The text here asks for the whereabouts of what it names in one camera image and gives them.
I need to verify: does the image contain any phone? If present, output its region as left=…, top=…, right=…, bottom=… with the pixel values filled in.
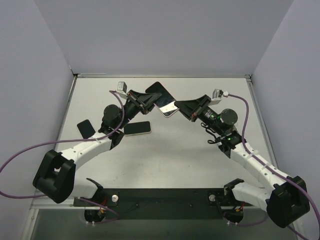
left=145, top=81, right=179, bottom=118
left=124, top=121, right=152, bottom=136

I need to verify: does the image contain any black smartphone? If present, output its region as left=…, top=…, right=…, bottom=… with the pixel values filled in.
left=76, top=119, right=96, bottom=139

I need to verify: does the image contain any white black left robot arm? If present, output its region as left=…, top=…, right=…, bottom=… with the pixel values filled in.
left=32, top=90, right=161, bottom=206

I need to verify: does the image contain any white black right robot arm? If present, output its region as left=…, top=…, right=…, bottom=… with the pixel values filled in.
left=174, top=92, right=310, bottom=228

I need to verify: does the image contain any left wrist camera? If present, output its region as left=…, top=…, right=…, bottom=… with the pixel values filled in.
left=115, top=81, right=127, bottom=99

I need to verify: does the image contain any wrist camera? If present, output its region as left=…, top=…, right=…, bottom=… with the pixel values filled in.
left=210, top=89, right=229, bottom=105
left=115, top=81, right=127, bottom=99

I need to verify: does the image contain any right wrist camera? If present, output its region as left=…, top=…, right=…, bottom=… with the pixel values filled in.
left=210, top=89, right=229, bottom=105

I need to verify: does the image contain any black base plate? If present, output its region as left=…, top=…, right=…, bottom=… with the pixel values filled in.
left=73, top=188, right=246, bottom=222

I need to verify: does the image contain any aluminium front rail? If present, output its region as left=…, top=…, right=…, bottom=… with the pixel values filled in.
left=29, top=196, right=85, bottom=210

